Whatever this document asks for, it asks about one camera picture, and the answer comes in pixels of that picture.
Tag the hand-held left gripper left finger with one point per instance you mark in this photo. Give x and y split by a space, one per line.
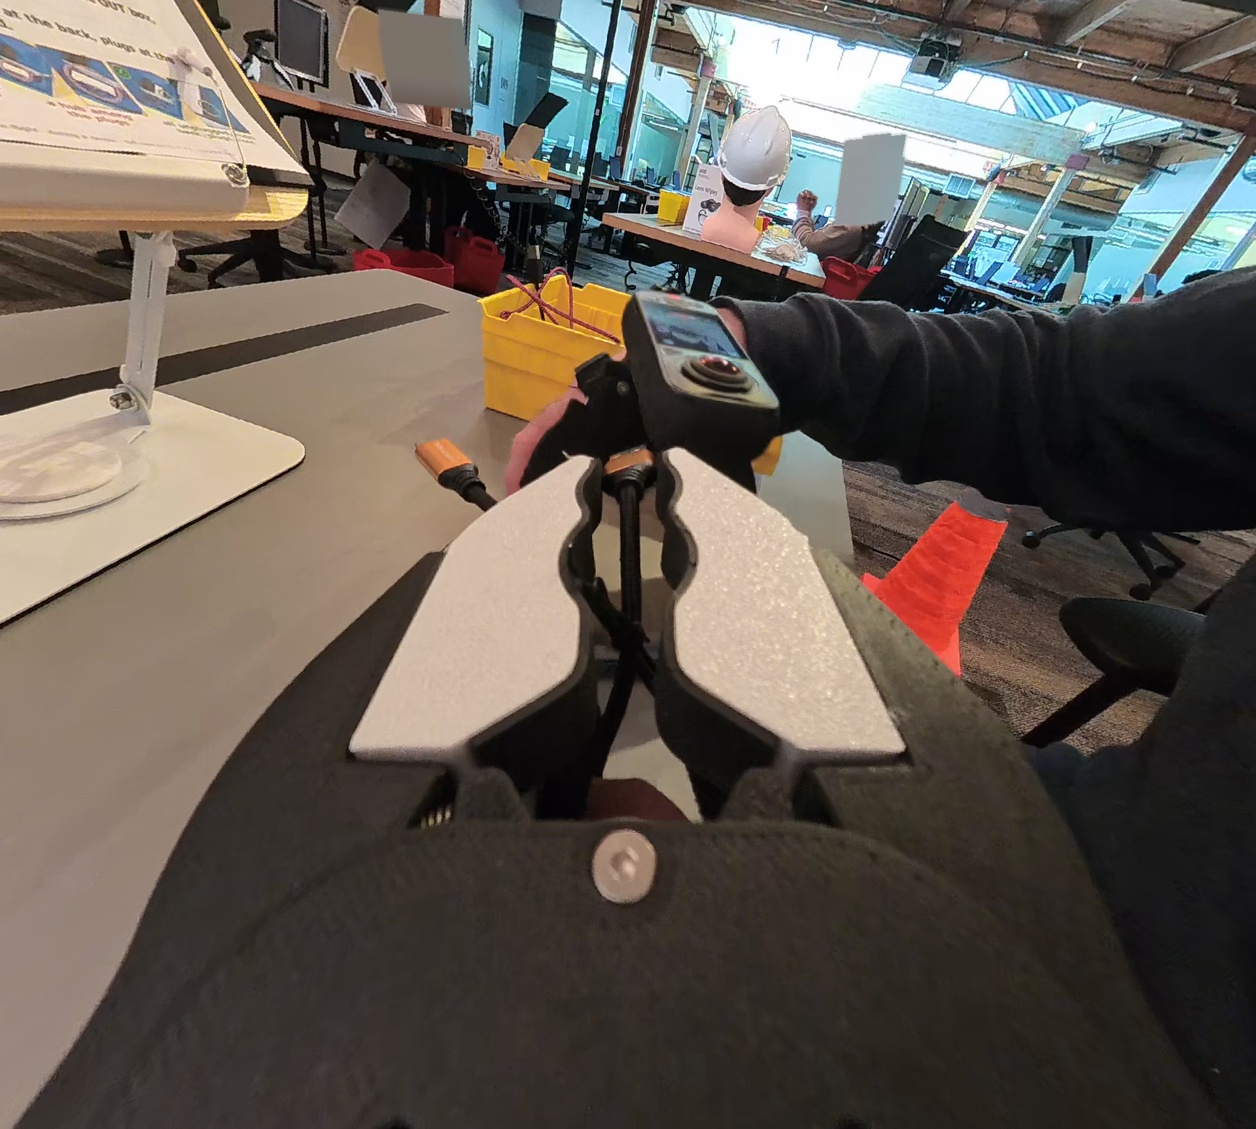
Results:
472 638

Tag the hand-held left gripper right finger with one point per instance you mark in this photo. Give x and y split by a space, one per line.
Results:
786 638

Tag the yellow plastic bin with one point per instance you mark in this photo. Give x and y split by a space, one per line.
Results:
531 364

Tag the person's right forearm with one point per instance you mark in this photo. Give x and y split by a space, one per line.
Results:
982 383

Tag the person's right hand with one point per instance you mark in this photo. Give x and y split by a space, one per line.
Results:
538 442

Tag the orange traffic cone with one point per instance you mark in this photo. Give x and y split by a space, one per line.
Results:
937 580

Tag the wooden desk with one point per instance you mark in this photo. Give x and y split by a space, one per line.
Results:
668 238

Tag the mannequin head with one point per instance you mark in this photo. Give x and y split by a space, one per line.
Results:
735 221

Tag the red tote bin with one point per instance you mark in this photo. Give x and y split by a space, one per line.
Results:
474 260
402 266
850 277

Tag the white hard hat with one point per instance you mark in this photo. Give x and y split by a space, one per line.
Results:
756 148

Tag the black office chair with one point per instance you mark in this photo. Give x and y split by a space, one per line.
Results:
918 260
1144 546

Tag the white document stand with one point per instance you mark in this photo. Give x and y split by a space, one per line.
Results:
197 462

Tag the white hanging paper sheet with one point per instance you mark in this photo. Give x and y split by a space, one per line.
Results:
374 204

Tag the black computer monitor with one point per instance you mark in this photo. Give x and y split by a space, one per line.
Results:
300 35

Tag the printed instruction sheet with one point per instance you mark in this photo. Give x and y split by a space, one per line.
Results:
99 69

